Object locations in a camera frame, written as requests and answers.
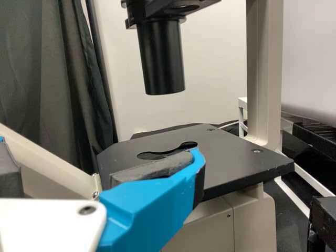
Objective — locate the black platform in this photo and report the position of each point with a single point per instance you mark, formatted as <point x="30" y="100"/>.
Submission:
<point x="324" y="223"/>
<point x="317" y="136"/>

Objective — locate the cream microscope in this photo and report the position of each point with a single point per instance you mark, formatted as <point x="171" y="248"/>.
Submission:
<point x="236" y="162"/>

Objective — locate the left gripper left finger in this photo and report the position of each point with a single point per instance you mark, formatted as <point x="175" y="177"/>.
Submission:
<point x="8" y="178"/>

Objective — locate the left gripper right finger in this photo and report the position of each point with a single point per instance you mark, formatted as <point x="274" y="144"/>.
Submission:
<point x="147" y="207"/>

